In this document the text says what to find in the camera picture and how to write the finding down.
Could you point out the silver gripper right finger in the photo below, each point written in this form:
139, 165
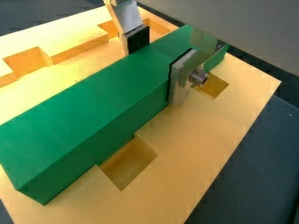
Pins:
187, 69

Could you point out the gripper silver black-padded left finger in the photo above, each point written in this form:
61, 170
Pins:
132, 31

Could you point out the green rectangular bar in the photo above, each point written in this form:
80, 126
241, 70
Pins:
56, 140

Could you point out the yellow slotted board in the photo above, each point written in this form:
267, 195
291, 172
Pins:
153, 179

